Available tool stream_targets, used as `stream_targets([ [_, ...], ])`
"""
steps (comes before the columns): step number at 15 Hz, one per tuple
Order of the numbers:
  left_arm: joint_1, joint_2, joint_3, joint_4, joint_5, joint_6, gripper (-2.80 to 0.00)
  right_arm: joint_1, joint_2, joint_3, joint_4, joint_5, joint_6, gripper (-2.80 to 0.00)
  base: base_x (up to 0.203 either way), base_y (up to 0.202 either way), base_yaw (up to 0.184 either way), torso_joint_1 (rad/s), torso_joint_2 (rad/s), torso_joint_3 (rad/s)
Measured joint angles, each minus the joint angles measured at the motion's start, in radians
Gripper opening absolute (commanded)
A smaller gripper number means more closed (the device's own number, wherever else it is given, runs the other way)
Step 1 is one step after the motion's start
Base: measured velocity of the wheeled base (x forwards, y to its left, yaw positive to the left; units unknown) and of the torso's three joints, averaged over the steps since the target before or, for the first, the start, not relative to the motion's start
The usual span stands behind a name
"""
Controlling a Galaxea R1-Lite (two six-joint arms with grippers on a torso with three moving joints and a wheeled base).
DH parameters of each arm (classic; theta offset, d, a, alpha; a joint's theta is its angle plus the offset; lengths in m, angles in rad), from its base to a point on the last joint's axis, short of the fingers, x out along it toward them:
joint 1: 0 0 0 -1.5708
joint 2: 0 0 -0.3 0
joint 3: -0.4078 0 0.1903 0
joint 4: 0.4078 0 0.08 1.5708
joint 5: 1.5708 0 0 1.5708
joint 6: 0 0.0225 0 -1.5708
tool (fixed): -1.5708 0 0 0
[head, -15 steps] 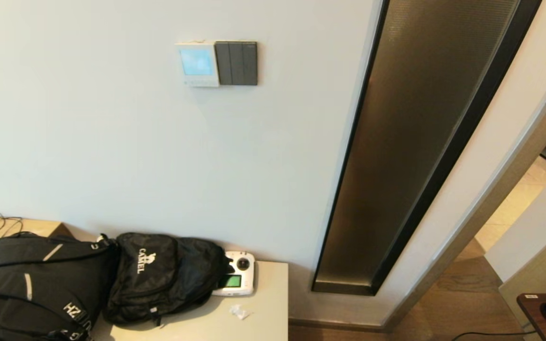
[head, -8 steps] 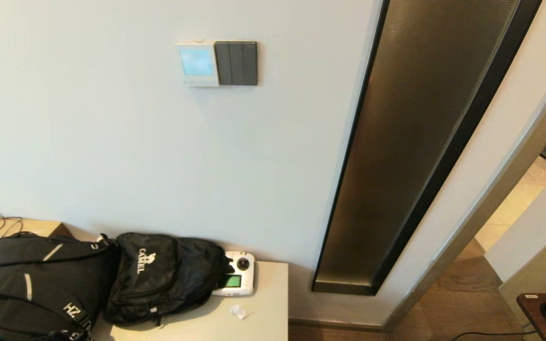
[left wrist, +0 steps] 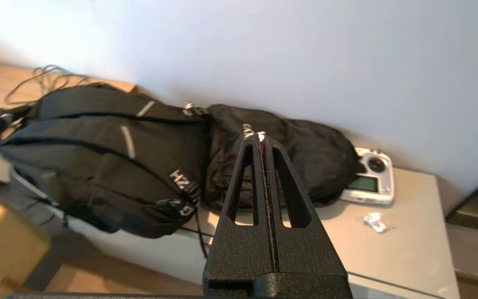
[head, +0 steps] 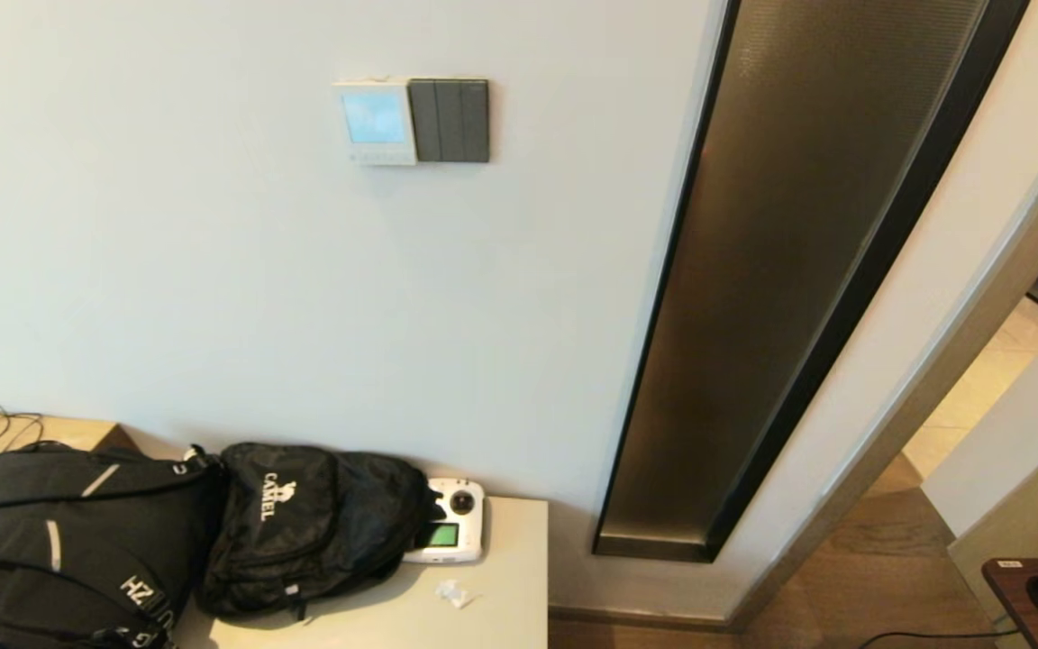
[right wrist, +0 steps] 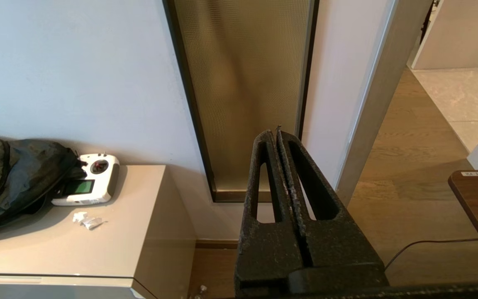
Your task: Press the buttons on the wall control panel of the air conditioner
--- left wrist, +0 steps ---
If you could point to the crumpled white wrapper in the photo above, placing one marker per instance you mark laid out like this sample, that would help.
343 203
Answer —
375 222

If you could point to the beige cabinet top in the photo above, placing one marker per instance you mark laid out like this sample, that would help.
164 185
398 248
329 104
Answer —
405 249

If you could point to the white remote controller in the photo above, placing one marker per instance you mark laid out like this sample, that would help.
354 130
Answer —
382 182

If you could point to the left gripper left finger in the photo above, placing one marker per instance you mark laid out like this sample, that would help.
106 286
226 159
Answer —
239 249

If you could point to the small black Camel backpack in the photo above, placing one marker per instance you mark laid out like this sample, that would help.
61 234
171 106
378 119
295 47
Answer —
318 162

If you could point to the large black backpack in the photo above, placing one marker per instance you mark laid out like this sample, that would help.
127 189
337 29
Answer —
89 166

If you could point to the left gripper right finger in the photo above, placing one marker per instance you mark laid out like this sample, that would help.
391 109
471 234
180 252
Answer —
305 249

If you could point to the tan cardboard box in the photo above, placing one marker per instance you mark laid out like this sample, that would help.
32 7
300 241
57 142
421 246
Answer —
2 249

